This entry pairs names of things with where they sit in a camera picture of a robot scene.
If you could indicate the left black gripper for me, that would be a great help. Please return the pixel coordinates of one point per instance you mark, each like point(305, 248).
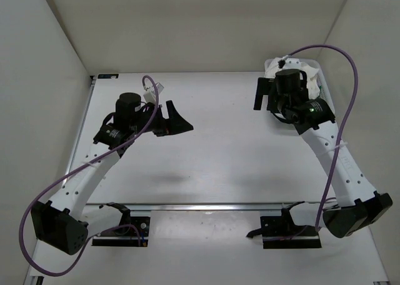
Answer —
point(175, 122)

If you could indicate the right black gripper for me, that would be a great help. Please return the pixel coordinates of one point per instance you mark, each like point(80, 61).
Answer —
point(267, 87)

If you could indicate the white t shirt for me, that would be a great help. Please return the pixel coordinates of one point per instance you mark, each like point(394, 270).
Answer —
point(271, 68)

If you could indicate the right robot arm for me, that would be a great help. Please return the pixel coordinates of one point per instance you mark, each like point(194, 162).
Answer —
point(359, 204)

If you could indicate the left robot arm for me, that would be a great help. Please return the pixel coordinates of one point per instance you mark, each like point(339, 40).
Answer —
point(61, 222)

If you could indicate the white plastic basket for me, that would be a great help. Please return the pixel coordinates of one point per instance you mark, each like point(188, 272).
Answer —
point(321, 82)

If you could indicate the black label sticker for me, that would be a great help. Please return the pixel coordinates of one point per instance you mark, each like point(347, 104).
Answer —
point(107, 76)

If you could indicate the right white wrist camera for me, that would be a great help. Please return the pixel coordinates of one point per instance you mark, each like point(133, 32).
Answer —
point(287, 62)

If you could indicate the aluminium table rail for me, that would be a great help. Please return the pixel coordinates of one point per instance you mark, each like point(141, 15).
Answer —
point(209, 207)

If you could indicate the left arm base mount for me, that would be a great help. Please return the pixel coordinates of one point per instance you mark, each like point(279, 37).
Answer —
point(133, 228)

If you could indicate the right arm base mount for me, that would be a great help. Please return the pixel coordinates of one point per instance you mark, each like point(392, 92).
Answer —
point(278, 231)

